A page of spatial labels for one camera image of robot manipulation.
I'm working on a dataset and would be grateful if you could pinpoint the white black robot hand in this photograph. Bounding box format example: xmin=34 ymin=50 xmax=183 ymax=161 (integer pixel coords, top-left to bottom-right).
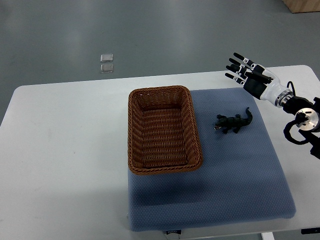
xmin=225 ymin=52 xmax=294 ymax=108

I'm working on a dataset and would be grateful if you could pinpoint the dark toy crocodile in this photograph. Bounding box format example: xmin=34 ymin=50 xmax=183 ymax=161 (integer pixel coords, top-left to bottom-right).
xmin=213 ymin=107 xmax=253 ymax=134

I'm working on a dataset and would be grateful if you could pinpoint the brown wicker basket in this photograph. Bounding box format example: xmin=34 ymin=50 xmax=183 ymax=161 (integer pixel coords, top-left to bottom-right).
xmin=127 ymin=85 xmax=203 ymax=175

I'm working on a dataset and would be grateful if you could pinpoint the wooden box corner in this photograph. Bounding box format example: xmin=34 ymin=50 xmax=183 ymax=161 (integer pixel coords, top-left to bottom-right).
xmin=282 ymin=0 xmax=320 ymax=14

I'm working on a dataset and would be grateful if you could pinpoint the blue padded cushion mat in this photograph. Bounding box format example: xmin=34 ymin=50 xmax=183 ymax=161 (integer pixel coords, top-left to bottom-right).
xmin=128 ymin=88 xmax=296 ymax=232

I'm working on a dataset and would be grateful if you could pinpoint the upper metal floor plate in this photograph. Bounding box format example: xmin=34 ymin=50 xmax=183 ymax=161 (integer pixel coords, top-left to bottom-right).
xmin=100 ymin=53 xmax=114 ymax=63

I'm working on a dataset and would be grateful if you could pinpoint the metal floor plate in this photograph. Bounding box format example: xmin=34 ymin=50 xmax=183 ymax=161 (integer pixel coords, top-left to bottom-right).
xmin=100 ymin=63 xmax=114 ymax=73
xmin=100 ymin=53 xmax=114 ymax=63

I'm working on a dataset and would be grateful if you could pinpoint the lower metal floor plate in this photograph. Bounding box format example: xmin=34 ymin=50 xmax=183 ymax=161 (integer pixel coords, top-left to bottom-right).
xmin=100 ymin=63 xmax=114 ymax=73

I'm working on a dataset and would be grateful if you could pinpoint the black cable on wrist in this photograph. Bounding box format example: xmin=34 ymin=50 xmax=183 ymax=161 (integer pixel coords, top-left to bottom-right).
xmin=285 ymin=80 xmax=297 ymax=97

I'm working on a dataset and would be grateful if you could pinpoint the black table edge bracket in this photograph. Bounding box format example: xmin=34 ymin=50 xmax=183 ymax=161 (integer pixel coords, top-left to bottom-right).
xmin=300 ymin=227 xmax=320 ymax=235

